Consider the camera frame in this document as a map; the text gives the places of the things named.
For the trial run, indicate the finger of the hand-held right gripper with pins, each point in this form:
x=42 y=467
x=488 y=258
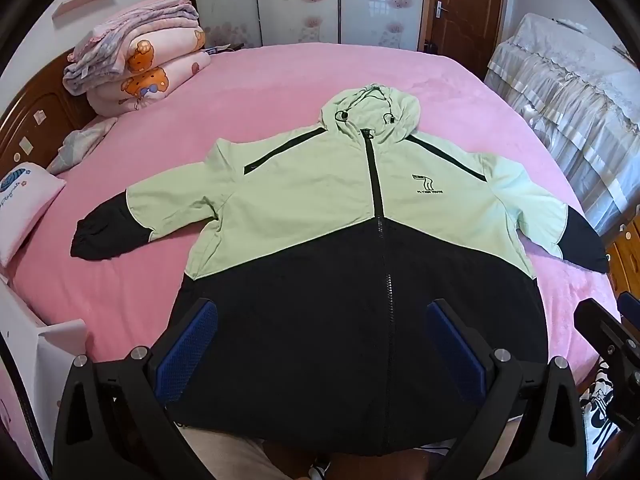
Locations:
x=602 y=330
x=629 y=304

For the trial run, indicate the green white checked cloth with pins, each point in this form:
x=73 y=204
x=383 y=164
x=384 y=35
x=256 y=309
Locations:
x=80 y=142

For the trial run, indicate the white bedside table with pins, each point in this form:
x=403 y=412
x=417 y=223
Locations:
x=35 y=355

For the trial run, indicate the white pink printed pillow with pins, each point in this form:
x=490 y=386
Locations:
x=25 y=210

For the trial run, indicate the green and black hooded jacket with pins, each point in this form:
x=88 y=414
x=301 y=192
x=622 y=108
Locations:
x=300 y=200

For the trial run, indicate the brown wooden door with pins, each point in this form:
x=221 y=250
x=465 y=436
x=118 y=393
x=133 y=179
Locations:
x=470 y=10

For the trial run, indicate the wooden drawer cabinet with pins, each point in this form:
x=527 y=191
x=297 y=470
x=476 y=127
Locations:
x=627 y=260

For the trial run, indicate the floral sliding wardrobe doors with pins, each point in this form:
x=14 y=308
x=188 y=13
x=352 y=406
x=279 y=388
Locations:
x=300 y=0

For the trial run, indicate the wooden headboard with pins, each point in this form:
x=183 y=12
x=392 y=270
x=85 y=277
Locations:
x=30 y=120

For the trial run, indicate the pink wall shelf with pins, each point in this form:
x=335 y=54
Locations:
x=85 y=2

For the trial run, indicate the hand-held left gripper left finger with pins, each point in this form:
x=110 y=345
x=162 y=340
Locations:
x=187 y=347

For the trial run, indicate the folded bear-print quilts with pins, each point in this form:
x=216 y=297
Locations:
x=130 y=20

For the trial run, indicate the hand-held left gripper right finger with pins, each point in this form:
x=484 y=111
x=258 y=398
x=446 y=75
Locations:
x=455 y=350

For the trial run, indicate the pink fleece bed blanket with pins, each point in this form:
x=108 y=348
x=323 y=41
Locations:
x=250 y=90

